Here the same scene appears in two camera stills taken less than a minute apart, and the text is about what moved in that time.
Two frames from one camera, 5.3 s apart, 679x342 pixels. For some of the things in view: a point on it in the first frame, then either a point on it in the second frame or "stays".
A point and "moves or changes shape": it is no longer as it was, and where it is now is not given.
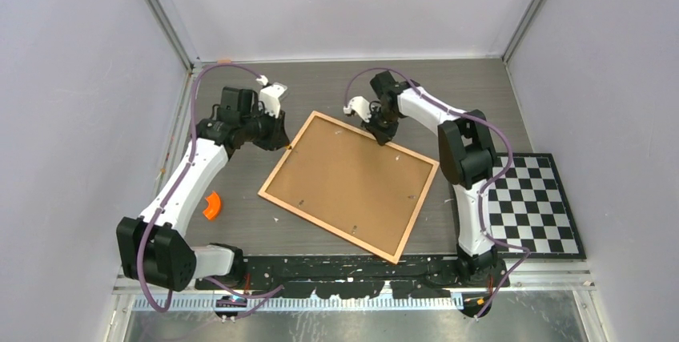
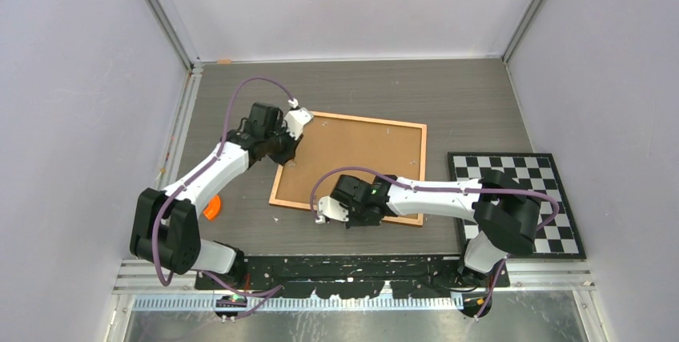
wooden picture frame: x=342 y=177 moves or changes shape
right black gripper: x=383 y=136 to x=353 y=222
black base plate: x=354 y=277 stays
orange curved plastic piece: x=214 y=207 stays
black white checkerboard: x=529 y=209 stays
